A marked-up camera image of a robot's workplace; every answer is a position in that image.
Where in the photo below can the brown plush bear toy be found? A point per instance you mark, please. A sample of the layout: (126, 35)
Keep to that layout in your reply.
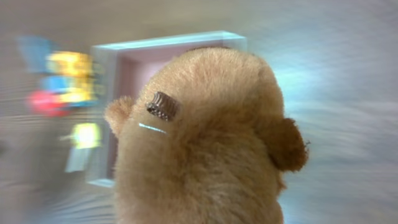
(206, 141)

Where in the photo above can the yellow toy excavator truck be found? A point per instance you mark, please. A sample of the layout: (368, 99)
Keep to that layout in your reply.
(69, 75)

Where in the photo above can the red grey toy ball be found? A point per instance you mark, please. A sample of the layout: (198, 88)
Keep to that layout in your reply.
(47, 104)

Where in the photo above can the white box pink interior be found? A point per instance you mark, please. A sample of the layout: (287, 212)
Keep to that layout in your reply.
(125, 68)

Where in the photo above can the yellow wooden rattle drum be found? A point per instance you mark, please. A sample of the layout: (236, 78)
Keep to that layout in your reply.
(84, 138)

